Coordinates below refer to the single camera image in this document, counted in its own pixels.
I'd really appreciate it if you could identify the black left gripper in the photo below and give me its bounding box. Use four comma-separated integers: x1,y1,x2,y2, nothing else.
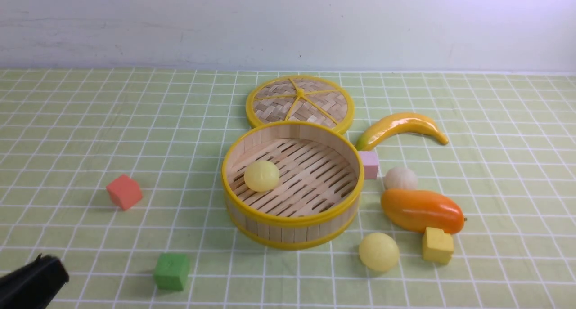
0,254,70,309

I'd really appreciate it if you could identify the yellow bun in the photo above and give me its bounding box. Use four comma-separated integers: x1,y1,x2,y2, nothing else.
243,160,280,192
358,233,400,273

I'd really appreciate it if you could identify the white bun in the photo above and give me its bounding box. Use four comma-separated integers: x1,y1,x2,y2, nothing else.
383,167,418,190

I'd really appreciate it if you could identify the bamboo steamer tray yellow rim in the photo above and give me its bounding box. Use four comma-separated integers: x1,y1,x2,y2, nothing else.
221,122,365,250

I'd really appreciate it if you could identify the woven bamboo steamer lid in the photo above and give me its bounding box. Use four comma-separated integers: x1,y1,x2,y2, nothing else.
245,75,355,134

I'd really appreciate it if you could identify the red cube block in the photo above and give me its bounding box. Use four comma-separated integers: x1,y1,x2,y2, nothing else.
106,174,143,211

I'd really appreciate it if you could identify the green cube block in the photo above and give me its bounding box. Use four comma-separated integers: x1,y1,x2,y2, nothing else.
153,252,190,292

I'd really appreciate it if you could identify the pink cube block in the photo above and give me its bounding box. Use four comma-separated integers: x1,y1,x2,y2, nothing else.
358,150,380,180

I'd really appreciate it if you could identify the orange plastic mango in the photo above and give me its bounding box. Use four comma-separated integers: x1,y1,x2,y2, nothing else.
380,189,467,234

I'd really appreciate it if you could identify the yellow plastic banana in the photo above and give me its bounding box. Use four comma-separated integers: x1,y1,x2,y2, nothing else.
355,112,449,151

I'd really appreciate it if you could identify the yellow cube block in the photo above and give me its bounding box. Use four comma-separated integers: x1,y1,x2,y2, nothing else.
422,227,454,265

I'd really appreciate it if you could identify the green checkered tablecloth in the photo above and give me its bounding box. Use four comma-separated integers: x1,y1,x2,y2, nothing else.
0,68,576,309

